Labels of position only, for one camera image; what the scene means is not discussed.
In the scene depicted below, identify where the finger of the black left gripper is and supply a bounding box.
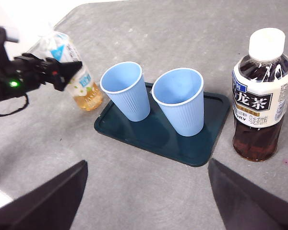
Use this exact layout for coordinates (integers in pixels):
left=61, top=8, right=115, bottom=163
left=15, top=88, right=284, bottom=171
left=56, top=61, right=84, bottom=87

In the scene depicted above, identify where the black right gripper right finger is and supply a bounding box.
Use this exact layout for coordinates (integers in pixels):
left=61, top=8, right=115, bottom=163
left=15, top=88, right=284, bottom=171
left=207, top=158, right=288, bottom=230

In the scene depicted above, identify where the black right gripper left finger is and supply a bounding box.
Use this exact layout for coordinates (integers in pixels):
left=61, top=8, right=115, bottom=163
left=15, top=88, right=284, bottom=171
left=0, top=159, right=89, bottom=230

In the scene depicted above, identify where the jasmine tea bottle white label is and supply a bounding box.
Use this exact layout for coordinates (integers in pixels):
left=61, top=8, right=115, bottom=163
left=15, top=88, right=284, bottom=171
left=36, top=23, right=104, bottom=112

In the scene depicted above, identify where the dark oolong tea bottle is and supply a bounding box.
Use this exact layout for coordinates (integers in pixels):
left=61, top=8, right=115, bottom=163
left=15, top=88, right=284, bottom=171
left=231, top=27, right=288, bottom=162

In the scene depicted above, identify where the blue ribbed plastic cup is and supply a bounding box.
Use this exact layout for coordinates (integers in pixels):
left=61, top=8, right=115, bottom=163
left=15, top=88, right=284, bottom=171
left=151, top=68, right=205, bottom=138
left=99, top=61, right=151, bottom=122

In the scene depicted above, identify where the dark rectangular tray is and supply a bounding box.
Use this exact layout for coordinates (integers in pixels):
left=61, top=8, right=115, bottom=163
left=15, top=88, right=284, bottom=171
left=94, top=82, right=231, bottom=168

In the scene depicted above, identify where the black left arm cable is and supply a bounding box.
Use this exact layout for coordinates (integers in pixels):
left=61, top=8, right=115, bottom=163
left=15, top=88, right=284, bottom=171
left=0, top=93, right=30, bottom=117

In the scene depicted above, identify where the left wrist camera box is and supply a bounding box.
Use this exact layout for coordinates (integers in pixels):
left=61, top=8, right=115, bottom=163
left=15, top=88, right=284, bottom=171
left=5, top=28, right=21, bottom=43

